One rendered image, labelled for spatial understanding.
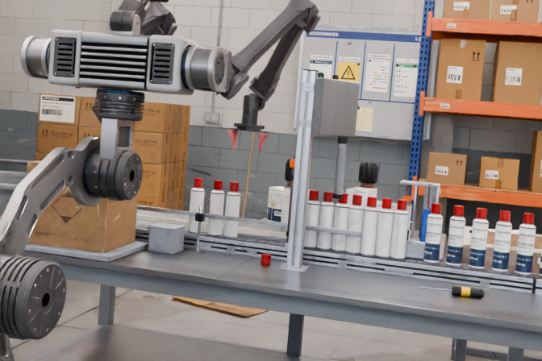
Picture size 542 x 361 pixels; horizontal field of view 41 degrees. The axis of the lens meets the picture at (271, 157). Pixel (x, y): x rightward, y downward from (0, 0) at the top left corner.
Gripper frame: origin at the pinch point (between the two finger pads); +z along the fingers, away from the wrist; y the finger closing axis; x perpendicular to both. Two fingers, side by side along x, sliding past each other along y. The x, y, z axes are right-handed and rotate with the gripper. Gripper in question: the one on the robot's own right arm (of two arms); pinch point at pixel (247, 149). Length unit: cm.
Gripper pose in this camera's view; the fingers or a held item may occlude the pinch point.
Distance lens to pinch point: 264.4
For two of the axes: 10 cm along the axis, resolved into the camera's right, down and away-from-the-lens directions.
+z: -0.9, 9.9, 0.5
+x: -2.4, 0.2, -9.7
